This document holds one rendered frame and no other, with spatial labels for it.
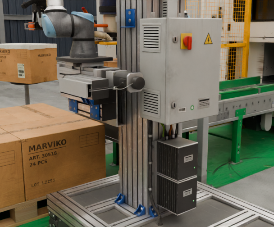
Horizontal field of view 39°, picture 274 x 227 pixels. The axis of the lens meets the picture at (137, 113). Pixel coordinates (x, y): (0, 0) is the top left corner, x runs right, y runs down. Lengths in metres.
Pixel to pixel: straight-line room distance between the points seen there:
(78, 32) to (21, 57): 2.25
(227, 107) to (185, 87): 1.58
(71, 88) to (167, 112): 0.48
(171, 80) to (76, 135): 1.05
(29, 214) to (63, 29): 1.19
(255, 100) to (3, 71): 2.66
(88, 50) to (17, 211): 1.10
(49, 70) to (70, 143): 1.91
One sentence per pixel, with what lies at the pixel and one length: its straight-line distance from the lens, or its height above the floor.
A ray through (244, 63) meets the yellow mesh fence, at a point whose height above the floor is 0.78.
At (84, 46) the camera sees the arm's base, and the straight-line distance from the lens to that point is 2.04.
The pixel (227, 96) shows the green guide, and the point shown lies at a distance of 3.47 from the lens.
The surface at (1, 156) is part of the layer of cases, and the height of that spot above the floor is 0.46.
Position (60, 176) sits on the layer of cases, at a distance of 2.59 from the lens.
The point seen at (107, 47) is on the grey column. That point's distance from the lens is 3.98.
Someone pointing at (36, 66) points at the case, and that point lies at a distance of 4.22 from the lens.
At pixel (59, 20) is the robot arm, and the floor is 1.22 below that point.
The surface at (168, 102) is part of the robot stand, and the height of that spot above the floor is 0.87.
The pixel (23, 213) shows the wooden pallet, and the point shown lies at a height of 0.07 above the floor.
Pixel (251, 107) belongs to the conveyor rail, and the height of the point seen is 0.48.
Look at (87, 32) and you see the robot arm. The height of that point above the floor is 1.17.
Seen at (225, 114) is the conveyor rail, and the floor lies 0.48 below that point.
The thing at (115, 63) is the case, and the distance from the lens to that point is 2.76.
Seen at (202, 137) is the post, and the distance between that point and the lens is 2.86.
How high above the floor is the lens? 1.19
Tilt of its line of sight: 13 degrees down
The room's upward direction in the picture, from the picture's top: straight up
